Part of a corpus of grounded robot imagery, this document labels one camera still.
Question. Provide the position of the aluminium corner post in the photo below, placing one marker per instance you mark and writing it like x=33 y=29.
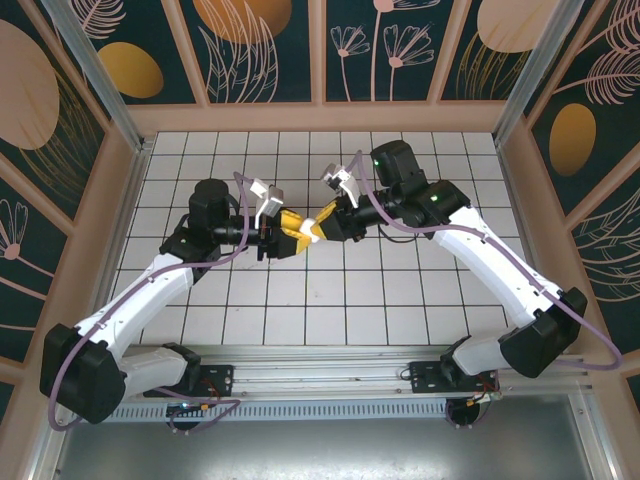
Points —
x=532 y=75
x=97 y=75

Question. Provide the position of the grey metal sheet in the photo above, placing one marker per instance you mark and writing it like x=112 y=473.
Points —
x=325 y=450

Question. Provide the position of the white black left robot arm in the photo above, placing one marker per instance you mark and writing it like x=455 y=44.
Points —
x=150 y=290

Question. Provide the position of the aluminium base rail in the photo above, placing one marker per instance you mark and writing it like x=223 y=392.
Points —
x=325 y=372

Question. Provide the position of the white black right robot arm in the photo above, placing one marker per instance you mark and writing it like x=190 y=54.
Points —
x=490 y=255

